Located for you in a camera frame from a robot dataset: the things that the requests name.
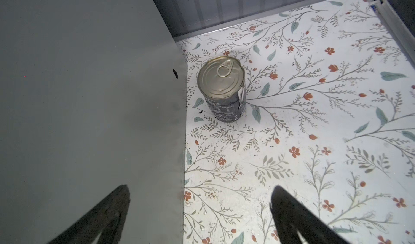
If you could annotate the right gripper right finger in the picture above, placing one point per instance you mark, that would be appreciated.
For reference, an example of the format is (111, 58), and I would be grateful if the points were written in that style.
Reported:
(294, 221)

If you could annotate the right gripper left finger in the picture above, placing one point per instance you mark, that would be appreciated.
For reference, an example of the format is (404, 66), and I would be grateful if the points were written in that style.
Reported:
(103, 224)

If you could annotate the dark olive can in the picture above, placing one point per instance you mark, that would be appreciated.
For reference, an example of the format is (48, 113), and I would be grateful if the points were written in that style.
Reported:
(221, 81)

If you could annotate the white metal cabinet counter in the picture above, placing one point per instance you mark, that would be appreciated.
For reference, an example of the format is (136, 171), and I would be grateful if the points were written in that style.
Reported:
(92, 97)

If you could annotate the floral table mat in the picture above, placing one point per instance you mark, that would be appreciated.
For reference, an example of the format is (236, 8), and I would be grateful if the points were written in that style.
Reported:
(330, 116)

